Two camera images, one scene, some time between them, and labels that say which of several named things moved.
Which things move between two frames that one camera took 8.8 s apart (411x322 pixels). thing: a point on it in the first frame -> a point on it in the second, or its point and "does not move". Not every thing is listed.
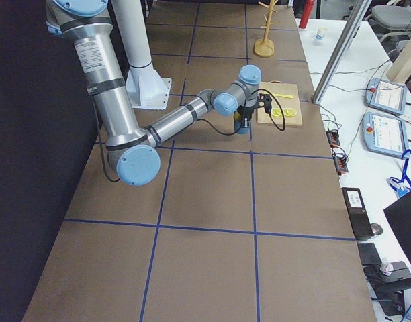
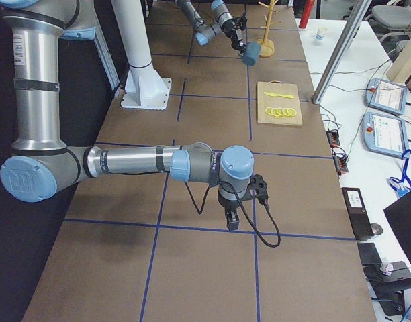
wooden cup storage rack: x=265 y=47 does not move
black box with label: x=358 y=212 does not move
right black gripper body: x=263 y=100 -> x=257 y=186
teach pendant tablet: x=385 y=134 does not move
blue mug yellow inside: x=237 y=123 -> x=252 y=51
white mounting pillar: x=147 y=88 does not move
